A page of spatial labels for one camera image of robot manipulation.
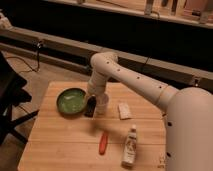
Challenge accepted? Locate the white sponge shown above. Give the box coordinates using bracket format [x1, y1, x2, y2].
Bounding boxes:
[118, 103, 131, 120]

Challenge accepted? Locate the green bowl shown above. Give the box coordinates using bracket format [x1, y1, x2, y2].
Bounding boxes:
[56, 88, 86, 115]

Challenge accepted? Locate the black cable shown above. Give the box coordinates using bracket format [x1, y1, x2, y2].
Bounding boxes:
[4, 39, 45, 75]

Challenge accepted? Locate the white squeeze bottle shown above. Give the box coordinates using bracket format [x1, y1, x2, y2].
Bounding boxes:
[122, 125, 137, 167]

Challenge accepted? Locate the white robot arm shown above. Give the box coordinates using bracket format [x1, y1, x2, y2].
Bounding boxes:
[87, 52, 213, 171]

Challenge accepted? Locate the wooden table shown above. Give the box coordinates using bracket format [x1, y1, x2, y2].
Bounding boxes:
[18, 82, 165, 171]

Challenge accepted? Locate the black chair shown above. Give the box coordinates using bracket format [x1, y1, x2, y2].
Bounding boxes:
[0, 51, 38, 145]

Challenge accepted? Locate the translucent plastic cup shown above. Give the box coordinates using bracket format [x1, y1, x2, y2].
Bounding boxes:
[95, 93, 109, 115]

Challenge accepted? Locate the black eraser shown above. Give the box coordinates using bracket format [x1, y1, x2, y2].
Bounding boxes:
[85, 96, 96, 117]

